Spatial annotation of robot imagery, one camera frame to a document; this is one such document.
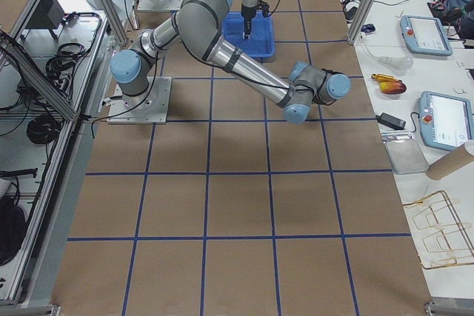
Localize blue plastic tray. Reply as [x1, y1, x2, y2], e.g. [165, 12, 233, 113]
[222, 12, 276, 62]

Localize small blue device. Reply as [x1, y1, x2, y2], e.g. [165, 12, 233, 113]
[361, 24, 375, 33]

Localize yellow screwdriver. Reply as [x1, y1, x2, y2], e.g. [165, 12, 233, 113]
[371, 73, 398, 83]

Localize mango fruit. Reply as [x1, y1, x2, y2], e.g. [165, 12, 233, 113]
[379, 80, 407, 95]

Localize clear light bulb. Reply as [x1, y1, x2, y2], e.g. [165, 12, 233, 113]
[378, 56, 413, 71]

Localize black power adapter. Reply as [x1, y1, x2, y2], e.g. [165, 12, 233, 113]
[375, 112, 406, 130]

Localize brown paper table mat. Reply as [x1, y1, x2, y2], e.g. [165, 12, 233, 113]
[52, 0, 430, 315]

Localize teach pendant far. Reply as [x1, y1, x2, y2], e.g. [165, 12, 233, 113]
[399, 16, 453, 57]

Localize teach pendant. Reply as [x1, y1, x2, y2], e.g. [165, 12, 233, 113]
[418, 91, 473, 151]
[399, 16, 453, 57]

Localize teach pendant near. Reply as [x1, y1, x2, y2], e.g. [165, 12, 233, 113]
[418, 91, 473, 151]

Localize cardboard tube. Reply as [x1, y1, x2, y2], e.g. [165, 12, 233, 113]
[426, 140, 473, 181]

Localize gold wire rack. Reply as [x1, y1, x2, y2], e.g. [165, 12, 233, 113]
[403, 190, 473, 270]

